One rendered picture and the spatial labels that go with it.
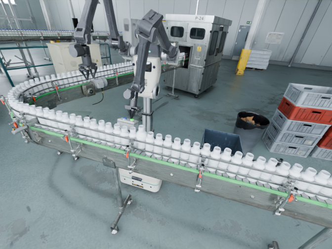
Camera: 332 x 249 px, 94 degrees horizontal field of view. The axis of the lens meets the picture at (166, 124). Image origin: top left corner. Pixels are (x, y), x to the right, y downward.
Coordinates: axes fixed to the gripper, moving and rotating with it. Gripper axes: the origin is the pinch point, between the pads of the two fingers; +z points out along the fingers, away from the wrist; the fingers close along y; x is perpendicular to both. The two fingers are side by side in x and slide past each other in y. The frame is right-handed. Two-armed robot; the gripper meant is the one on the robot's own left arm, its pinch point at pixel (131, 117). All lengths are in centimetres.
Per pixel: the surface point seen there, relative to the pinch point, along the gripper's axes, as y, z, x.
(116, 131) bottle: -1.3, 7.2, -17.7
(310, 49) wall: 630, -413, 1109
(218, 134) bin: 69, 7, 41
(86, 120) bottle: -24.0, 4.5, -18.0
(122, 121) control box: -5.4, 3.3, -3.4
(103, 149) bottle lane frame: -10.6, 22.9, -15.7
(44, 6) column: -826, -331, 604
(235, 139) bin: 85, 8, 41
